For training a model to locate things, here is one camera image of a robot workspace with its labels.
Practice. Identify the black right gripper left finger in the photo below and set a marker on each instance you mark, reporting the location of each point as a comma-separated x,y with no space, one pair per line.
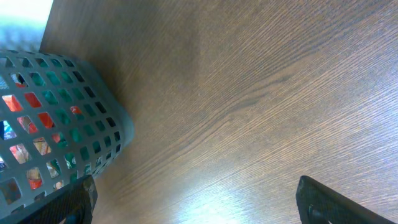
73,203

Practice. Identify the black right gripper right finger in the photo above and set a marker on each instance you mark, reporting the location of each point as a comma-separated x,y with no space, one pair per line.
318,203

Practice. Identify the San Remo spaghetti packet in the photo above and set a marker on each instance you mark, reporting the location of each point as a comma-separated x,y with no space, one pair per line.
31,150

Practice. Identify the green coffee mix bag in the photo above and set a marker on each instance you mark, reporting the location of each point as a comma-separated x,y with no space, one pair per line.
83,109

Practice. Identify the grey plastic basket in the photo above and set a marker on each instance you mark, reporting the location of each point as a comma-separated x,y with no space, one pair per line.
13,61

